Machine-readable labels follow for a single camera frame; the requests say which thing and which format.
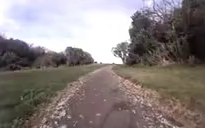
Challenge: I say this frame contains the tall dark trees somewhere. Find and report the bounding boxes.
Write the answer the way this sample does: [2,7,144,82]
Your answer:
[111,0,205,66]

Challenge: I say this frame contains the grass verge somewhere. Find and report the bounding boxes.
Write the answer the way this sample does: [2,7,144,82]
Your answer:
[111,62,205,118]
[0,63,108,128]

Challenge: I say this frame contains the grey asphalt path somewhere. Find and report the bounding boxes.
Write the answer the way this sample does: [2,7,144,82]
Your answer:
[26,64,191,128]

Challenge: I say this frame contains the row of dark bushes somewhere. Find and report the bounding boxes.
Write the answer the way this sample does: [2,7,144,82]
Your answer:
[0,32,96,71]

